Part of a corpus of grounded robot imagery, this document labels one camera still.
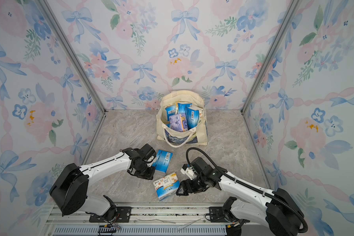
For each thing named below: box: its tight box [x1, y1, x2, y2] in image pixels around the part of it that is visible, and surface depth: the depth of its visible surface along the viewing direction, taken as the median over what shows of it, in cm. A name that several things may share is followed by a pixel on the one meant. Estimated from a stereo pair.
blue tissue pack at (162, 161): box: [151, 149, 174, 175], surface depth 87 cm
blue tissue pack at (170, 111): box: [164, 104, 177, 122], surface depth 95 cm
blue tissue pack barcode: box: [177, 102, 193, 115], surface depth 91 cm
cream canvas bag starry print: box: [156, 89, 209, 148], surface depth 93 cm
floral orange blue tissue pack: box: [152, 172, 181, 202], surface depth 79 cm
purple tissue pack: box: [168, 112, 189, 133], surface depth 85 cm
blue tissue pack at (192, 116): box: [186, 107, 200, 130], surface depth 87 cm
